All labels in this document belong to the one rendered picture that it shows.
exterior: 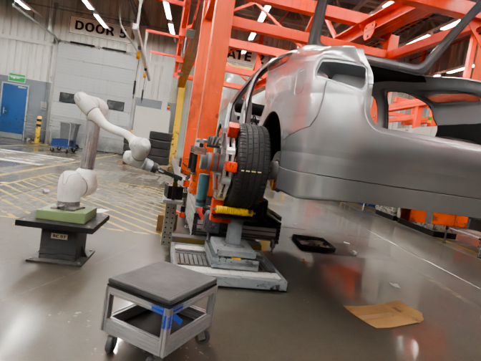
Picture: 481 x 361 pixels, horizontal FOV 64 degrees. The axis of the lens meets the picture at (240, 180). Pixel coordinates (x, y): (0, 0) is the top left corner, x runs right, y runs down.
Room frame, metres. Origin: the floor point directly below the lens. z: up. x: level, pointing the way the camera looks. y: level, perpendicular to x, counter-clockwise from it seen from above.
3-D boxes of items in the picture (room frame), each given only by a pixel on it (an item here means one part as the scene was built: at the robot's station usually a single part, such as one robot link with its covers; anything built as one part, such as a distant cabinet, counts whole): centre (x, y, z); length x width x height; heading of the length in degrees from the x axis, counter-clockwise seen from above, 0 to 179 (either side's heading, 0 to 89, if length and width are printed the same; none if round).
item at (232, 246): (3.01, -0.01, 0.32); 0.40 x 0.30 x 0.28; 12
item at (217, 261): (3.05, -0.01, 0.13); 0.50 x 0.36 x 0.10; 12
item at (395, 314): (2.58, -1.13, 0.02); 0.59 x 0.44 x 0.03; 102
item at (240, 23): (5.66, -0.57, 2.55); 2.58 x 0.12 x 0.40; 102
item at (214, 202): (2.98, 0.12, 0.48); 0.16 x 0.12 x 0.17; 102
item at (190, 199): (4.73, 0.59, 0.28); 2.47 x 0.09 x 0.22; 12
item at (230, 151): (2.98, 0.15, 0.85); 0.54 x 0.07 x 0.54; 12
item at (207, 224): (3.35, 0.06, 0.26); 0.42 x 0.18 x 0.35; 102
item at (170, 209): (3.54, 0.60, 0.21); 0.10 x 0.10 x 0.42; 12
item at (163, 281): (1.75, 0.27, 0.17); 0.43 x 0.36 x 0.34; 155
